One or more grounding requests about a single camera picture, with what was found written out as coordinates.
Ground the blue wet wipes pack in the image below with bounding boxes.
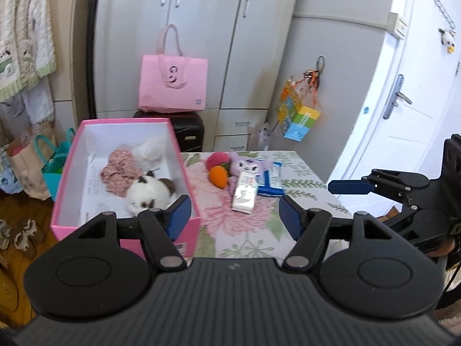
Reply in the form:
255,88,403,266
258,162,284,197

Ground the white fluffy plush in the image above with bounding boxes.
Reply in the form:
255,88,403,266
131,138,166,172

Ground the silver door handle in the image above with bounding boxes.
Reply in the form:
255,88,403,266
383,74,413,120

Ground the floral tablecloth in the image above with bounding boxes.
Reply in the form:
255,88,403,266
180,150,353,260

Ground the pink tote bag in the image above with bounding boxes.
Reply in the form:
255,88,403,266
138,23,208,113

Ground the grey wardrobe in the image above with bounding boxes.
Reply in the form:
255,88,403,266
94,0,295,152

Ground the pink strawberry plush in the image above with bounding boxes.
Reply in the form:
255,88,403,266
205,152,231,171

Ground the white duck door hanging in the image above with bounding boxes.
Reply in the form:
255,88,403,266
438,28,456,54

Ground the brown paper bag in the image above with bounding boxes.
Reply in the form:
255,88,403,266
6,122,57,201

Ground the purple kuromi plush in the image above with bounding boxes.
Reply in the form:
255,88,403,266
228,152,273,184

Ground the pink cardboard box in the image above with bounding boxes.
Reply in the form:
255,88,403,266
50,118,192,240

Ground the black clothes rack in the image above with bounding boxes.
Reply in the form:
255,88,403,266
86,0,99,120

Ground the cream fluffy cardigan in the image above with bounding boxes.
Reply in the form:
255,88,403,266
1,0,57,102

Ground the colourful paper gift bag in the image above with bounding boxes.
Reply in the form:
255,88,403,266
277,80,321,142

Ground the black suitcase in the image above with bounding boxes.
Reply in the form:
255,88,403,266
134,110,205,152

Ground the teal gift bag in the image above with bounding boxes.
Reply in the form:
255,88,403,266
34,128,76,202

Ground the orange plush ball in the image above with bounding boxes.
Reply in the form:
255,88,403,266
208,166,229,189

